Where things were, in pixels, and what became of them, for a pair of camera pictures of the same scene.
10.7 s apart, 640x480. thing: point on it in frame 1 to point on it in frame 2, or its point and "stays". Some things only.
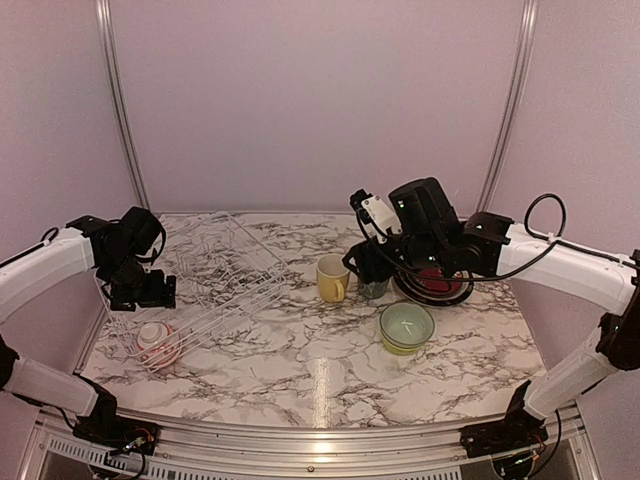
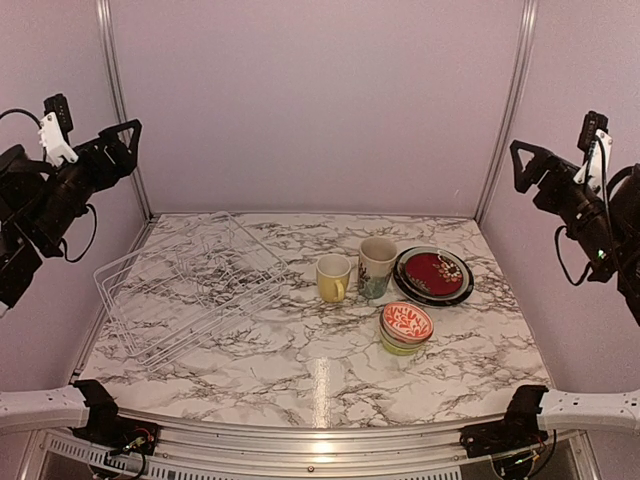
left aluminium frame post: x=120 y=99 stays
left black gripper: x=153 y=297 to x=107 y=174
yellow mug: x=332 y=274 stays
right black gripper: x=372 y=267 to x=560 y=169
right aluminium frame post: x=528 y=17 stays
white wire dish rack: x=219 y=269 stays
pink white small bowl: x=158 y=345 to x=405 y=322
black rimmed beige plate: x=433 y=286 stays
